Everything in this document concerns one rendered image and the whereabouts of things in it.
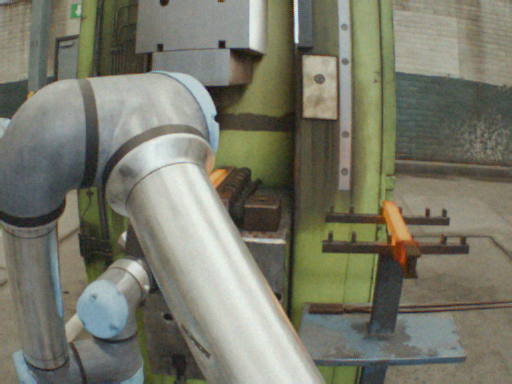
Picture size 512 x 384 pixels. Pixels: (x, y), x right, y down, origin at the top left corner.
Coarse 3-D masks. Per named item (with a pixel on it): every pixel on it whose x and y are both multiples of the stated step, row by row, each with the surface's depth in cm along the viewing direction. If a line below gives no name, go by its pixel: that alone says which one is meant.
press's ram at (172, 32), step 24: (144, 0) 118; (168, 0) 118; (192, 0) 117; (216, 0) 117; (240, 0) 116; (264, 0) 144; (144, 24) 120; (168, 24) 119; (192, 24) 119; (216, 24) 118; (240, 24) 117; (264, 24) 146; (144, 48) 121; (168, 48) 121; (192, 48) 120; (216, 48) 119; (240, 48) 119; (264, 48) 148
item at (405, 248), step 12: (384, 204) 117; (396, 216) 107; (396, 228) 98; (396, 240) 89; (408, 240) 87; (396, 252) 88; (408, 252) 81; (420, 252) 81; (408, 264) 82; (408, 276) 81
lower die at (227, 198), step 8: (216, 168) 163; (232, 168) 164; (224, 176) 151; (232, 176) 155; (240, 176) 155; (216, 184) 140; (224, 184) 144; (224, 192) 135; (232, 192) 135; (224, 200) 127; (232, 200) 133
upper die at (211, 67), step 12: (228, 48) 119; (156, 60) 122; (168, 60) 121; (180, 60) 121; (192, 60) 121; (204, 60) 120; (216, 60) 120; (228, 60) 120; (240, 60) 136; (168, 72) 122; (180, 72) 122; (192, 72) 121; (204, 72) 121; (216, 72) 121; (228, 72) 120; (240, 72) 137; (204, 84) 122; (216, 84) 121; (228, 84) 121; (240, 84) 139
